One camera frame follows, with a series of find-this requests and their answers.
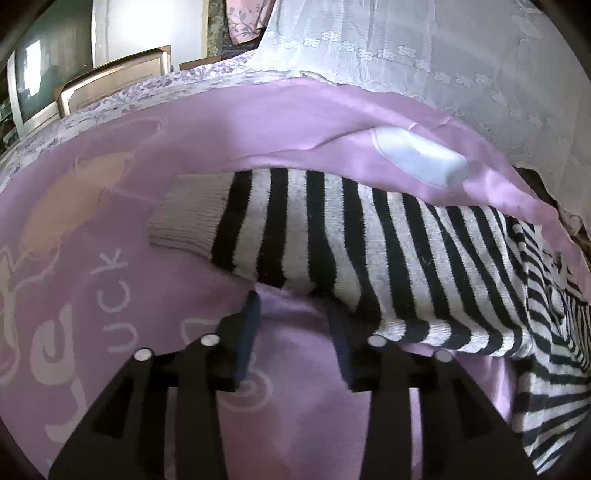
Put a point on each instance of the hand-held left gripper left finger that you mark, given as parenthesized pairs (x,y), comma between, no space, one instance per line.
(247,332)

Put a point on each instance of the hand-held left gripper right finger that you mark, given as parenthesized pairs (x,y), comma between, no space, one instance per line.
(340,350)

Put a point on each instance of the black white striped sweater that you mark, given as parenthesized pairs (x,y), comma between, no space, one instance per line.
(369,254)

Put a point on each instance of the purple printed blanket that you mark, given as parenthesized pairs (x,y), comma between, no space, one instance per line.
(115,221)

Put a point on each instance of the purple floral bed sheet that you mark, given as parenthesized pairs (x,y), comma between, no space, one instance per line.
(152,85)

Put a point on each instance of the wooden bed board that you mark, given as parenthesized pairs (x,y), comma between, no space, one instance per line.
(106,83)

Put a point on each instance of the pink floral cloth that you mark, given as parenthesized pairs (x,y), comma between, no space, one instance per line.
(244,18)

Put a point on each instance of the white lace curtain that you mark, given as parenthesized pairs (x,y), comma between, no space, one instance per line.
(415,37)

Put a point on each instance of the old grey television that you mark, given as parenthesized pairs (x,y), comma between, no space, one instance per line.
(32,69)

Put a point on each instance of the dark patterned wall panel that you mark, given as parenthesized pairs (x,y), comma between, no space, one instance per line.
(216,23)

